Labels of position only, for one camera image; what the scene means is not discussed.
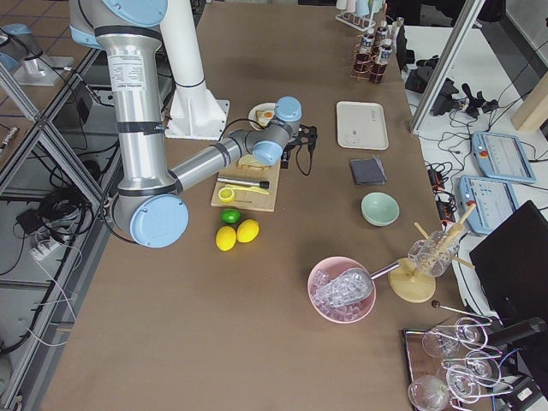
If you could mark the toast with fried egg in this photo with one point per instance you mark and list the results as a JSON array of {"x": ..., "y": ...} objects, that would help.
[{"x": 263, "y": 117}]

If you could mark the wooden mug tree stand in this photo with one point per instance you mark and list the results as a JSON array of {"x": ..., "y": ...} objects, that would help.
[{"x": 406, "y": 280}]

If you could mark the yellow handled knife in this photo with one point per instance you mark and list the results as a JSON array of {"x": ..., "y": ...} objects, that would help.
[{"x": 256, "y": 187}]

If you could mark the bottle in rack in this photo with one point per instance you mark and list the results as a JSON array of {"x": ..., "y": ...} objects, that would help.
[
  {"x": 383, "y": 58},
  {"x": 381, "y": 33},
  {"x": 366, "y": 44}
]

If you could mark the white round plate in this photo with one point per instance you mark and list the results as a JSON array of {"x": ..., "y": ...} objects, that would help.
[{"x": 251, "y": 114}]

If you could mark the aluminium frame post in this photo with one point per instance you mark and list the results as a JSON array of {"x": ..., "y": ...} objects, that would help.
[{"x": 464, "y": 22}]

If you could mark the bottle in rack rear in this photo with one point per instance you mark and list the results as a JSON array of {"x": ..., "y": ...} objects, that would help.
[{"x": 381, "y": 33}]

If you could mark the grey folded cloth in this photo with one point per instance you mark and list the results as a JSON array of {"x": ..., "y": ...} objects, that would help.
[{"x": 368, "y": 171}]

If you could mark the glass mug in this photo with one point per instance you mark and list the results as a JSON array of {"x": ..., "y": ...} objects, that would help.
[{"x": 433, "y": 256}]

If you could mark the yellow lemon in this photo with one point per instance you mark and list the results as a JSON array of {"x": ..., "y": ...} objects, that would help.
[
  {"x": 247, "y": 231},
  {"x": 225, "y": 238}
]

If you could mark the green lime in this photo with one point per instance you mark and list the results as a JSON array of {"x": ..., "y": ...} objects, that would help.
[{"x": 230, "y": 215}]

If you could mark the half lemon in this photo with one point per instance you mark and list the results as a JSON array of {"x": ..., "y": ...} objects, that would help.
[{"x": 226, "y": 195}]

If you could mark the green ceramic bowl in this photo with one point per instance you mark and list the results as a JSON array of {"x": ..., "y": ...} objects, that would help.
[{"x": 379, "y": 209}]

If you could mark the wooden cutting board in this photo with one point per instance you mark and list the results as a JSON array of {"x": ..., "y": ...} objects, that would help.
[{"x": 246, "y": 200}]

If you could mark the black monitor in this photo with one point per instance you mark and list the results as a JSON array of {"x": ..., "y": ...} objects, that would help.
[{"x": 511, "y": 264}]

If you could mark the bottle in rack middle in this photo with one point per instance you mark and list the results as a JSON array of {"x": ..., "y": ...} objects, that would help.
[{"x": 366, "y": 44}]

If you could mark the wine glass rack tray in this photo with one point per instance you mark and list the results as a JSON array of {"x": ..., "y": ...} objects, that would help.
[{"x": 460, "y": 356}]

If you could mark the bread slice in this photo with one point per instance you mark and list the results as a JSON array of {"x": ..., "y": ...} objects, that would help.
[{"x": 249, "y": 162}]

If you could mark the pink bowl with ice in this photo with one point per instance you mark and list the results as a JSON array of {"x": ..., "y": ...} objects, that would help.
[{"x": 317, "y": 284}]

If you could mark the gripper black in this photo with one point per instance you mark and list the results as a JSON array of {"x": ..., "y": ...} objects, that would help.
[{"x": 285, "y": 157}]

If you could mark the copper wire bottle rack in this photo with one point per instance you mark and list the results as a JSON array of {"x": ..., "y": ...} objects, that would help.
[{"x": 372, "y": 53}]

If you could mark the beige serving tray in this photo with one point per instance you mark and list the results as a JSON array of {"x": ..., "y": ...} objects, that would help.
[{"x": 361, "y": 126}]

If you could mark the metal ice scoop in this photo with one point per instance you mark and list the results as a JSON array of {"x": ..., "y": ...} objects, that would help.
[{"x": 354, "y": 285}]

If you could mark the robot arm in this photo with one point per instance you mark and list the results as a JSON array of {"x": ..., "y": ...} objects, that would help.
[{"x": 148, "y": 206}]

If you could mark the bottle in rack front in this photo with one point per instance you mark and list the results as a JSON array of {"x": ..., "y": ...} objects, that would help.
[{"x": 383, "y": 58}]

